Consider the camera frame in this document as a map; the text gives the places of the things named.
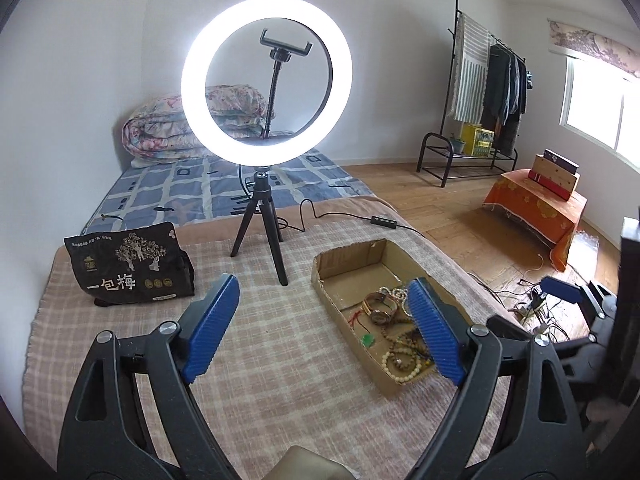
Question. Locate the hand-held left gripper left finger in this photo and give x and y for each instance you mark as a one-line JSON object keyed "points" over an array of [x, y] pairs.
{"points": [[212, 327]]}

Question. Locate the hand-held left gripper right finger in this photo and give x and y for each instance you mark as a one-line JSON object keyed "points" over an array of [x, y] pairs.
{"points": [[432, 330]]}

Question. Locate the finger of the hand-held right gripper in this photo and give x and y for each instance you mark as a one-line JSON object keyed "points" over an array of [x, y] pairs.
{"points": [[562, 290], [575, 349]]}

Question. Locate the cardboard box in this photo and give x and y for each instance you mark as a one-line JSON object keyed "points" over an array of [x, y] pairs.
{"points": [[350, 265]]}

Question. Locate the white power strip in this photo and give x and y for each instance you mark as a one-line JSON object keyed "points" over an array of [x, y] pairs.
{"points": [[530, 311]]}

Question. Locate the gold wristwatch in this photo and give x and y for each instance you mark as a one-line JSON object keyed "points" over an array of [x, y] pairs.
{"points": [[380, 316]]}

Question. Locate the pink plaid blanket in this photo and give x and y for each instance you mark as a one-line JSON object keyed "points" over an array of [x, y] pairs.
{"points": [[280, 360]]}

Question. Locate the orange cloth covered table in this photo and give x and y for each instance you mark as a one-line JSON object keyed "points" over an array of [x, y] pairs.
{"points": [[540, 210]]}

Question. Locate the black snack bag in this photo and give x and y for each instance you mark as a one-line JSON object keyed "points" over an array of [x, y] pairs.
{"points": [[130, 265]]}

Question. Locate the tan and red box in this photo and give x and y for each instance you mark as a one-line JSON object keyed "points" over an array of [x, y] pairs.
{"points": [[552, 175]]}

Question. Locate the yellow crate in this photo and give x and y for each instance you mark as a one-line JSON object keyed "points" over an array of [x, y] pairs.
{"points": [[477, 140]]}

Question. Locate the black clothes rack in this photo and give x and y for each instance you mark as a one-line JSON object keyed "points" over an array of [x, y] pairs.
{"points": [[435, 152]]}

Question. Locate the small green pot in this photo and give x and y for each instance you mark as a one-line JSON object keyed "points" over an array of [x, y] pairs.
{"points": [[457, 145]]}

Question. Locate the window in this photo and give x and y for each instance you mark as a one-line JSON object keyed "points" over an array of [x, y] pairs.
{"points": [[595, 105]]}

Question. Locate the dark hanging clothes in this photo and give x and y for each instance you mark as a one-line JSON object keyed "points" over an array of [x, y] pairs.
{"points": [[505, 95]]}

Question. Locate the folded floral quilt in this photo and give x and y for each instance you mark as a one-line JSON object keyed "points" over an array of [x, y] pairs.
{"points": [[150, 130]]}

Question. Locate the striped hanging towel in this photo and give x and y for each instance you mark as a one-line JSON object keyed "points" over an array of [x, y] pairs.
{"points": [[472, 60]]}

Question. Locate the floral curtain valance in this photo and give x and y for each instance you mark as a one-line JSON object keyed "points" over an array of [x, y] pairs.
{"points": [[595, 42]]}

